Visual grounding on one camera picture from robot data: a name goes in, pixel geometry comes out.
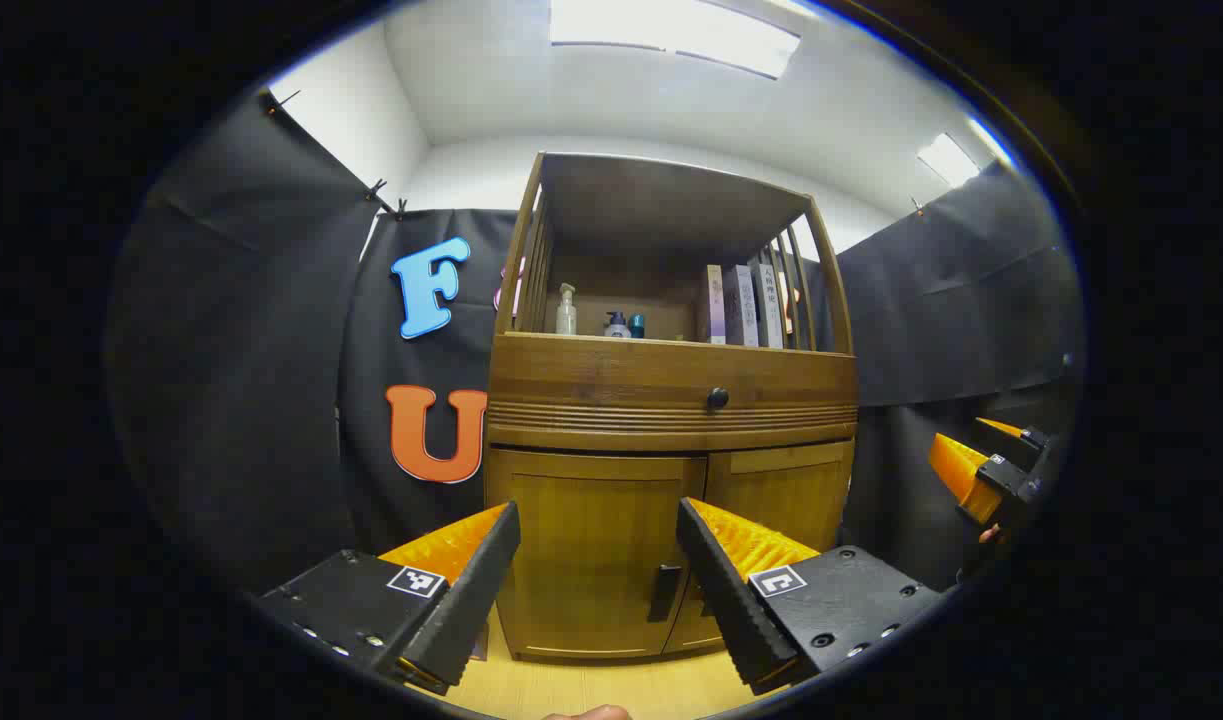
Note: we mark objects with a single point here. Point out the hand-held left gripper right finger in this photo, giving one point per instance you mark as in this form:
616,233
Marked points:
726,600

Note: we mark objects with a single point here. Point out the teal jar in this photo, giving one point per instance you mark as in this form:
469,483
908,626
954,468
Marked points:
637,326

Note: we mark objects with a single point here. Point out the wooden cabinet drawer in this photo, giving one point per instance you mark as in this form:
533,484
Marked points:
611,375

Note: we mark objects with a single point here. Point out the ceiling light panel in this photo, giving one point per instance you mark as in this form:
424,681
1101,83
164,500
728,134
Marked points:
948,160
671,30

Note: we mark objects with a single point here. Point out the black round drawer knob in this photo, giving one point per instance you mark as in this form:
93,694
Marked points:
718,398

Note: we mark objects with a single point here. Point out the clear pump bottle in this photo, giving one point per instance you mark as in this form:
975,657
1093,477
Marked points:
566,315

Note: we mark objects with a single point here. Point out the wooden double-door shoe cabinet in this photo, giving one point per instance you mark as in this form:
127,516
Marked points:
621,390

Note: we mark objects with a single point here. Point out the white and navy bottle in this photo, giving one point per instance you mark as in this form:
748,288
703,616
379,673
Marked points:
617,327

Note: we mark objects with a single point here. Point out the pale beige book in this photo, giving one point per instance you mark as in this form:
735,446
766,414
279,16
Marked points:
715,305

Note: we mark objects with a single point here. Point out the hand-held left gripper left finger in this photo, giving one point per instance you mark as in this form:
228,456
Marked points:
471,600

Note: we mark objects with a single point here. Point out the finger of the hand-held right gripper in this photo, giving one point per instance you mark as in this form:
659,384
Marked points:
963,472
1016,432

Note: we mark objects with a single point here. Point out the wooden shoe cabinet door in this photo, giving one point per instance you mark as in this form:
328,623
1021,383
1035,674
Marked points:
581,540
791,490

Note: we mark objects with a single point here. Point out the orange and white book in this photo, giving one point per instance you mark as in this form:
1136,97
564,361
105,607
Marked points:
789,300

